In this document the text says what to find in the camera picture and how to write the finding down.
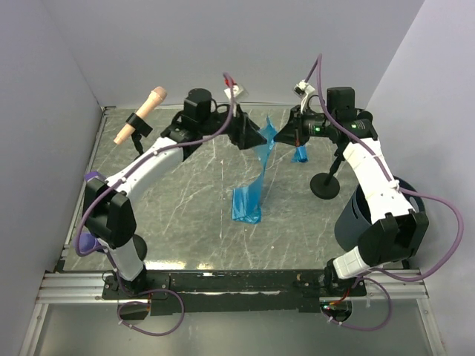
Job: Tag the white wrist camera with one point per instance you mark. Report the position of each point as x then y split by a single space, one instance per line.
238 92
304 91

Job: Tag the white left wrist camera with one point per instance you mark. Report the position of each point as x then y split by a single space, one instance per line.
238 92

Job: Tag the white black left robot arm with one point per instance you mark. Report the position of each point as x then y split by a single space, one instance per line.
108 224

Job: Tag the black right mic stand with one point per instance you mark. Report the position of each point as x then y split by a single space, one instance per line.
325 185

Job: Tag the purple microphone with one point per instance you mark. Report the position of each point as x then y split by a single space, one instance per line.
85 243

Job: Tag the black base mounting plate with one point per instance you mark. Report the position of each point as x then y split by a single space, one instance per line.
169 292

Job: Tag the beige microphone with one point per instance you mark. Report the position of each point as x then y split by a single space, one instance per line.
155 98

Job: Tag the dark blue trash bin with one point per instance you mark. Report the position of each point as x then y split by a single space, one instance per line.
356 222

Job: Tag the blue detached trash bag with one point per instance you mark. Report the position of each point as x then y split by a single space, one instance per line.
246 200

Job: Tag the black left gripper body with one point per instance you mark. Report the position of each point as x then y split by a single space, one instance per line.
231 130

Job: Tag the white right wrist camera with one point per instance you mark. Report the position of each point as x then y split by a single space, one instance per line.
304 91

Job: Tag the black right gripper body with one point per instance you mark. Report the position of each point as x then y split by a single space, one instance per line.
315 125

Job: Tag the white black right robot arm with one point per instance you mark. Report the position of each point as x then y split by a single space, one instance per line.
356 135

